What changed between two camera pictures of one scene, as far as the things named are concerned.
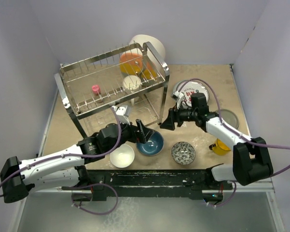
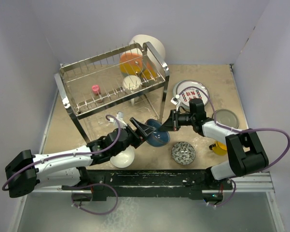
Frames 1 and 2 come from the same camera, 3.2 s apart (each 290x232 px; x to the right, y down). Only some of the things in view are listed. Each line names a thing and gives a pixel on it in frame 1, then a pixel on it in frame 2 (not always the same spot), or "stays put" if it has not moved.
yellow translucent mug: (220, 147) stays put
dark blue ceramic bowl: (153, 146) -> (157, 138)
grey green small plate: (229, 116) stays put
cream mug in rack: (132, 83) stays put
